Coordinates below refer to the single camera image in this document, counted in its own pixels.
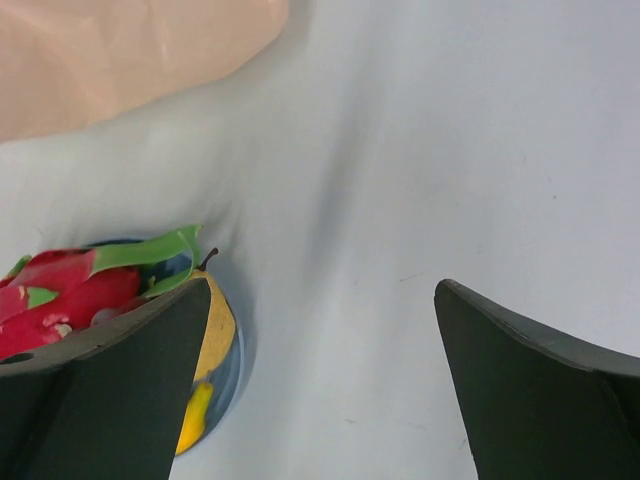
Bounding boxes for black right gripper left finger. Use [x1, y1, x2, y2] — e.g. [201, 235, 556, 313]
[1, 279, 211, 479]

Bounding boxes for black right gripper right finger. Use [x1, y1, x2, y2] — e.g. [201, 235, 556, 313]
[434, 279, 639, 479]

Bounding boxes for yellow fake banana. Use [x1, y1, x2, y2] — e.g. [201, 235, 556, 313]
[175, 381, 214, 456]

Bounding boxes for red fake dragon fruit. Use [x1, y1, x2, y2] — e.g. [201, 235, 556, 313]
[1, 224, 202, 360]

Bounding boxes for yellow fake lemon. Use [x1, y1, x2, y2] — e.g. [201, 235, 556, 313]
[190, 247, 236, 382]

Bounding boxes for translucent orange plastic bag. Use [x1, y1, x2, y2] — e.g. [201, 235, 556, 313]
[1, 0, 289, 141]

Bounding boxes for dark red fake grapes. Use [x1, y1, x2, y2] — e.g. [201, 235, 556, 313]
[90, 297, 147, 327]

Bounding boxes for blue plate with bear print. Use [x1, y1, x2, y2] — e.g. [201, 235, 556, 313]
[79, 239, 259, 456]

